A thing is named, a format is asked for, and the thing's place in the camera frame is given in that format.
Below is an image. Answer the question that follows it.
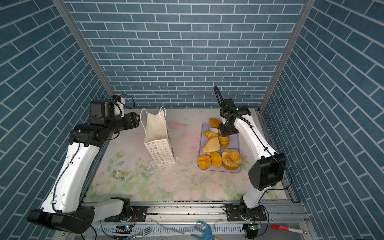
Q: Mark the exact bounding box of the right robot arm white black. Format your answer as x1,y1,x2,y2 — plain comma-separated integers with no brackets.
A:
219,115,288,221

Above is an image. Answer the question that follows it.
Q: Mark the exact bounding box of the black corrugated cable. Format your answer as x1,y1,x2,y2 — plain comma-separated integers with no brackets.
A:
213,84,225,109

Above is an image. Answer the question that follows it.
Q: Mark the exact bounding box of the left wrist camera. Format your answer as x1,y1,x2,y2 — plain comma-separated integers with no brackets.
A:
89,95,125,126

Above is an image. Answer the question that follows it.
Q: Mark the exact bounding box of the metal fork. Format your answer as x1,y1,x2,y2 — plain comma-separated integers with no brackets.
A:
124,227,152,240

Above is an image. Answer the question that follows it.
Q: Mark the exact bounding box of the triangular sandwich bread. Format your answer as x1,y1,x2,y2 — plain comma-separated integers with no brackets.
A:
202,137,221,154

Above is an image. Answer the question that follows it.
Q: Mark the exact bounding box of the small ridged oval bread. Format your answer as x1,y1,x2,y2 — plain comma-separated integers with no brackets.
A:
219,136,230,148

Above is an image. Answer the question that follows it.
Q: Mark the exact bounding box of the red white marker pen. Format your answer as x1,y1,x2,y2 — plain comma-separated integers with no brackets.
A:
271,225,307,234

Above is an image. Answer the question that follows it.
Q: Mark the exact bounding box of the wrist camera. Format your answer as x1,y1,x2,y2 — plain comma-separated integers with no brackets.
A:
220,99,251,118
89,95,125,126

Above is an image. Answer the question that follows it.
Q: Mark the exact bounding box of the round ridged bun bread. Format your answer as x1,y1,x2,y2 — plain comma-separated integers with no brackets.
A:
198,155,212,170

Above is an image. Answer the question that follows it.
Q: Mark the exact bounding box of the white paper gift bag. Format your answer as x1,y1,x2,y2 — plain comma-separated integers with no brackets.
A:
140,107,176,166

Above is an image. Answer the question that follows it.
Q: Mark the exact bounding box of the small croissant bread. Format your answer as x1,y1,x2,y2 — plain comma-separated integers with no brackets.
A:
203,131,220,139

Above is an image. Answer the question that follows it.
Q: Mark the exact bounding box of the large twisted ring bread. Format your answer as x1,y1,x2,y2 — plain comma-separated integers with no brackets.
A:
222,149,243,171

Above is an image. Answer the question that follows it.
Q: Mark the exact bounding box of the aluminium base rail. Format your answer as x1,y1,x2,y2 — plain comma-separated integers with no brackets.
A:
80,201,310,226

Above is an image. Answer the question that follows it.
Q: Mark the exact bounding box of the small smooth oval bread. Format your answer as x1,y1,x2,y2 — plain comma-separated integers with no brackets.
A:
211,152,222,168

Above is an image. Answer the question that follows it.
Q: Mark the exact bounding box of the teal plastic clamp tool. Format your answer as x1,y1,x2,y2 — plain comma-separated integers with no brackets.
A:
191,221,220,240

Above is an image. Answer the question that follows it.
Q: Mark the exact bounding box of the long oval orange bread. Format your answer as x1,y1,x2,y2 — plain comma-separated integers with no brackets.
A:
209,118,223,129

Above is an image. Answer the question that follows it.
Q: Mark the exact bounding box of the lavender plastic tray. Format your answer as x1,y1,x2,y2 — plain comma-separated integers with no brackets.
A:
199,122,241,173

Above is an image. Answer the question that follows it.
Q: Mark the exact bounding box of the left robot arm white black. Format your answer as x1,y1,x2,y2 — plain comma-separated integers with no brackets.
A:
27,112,140,234

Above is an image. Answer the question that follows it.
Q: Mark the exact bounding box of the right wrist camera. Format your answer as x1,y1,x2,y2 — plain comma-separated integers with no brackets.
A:
220,99,251,118

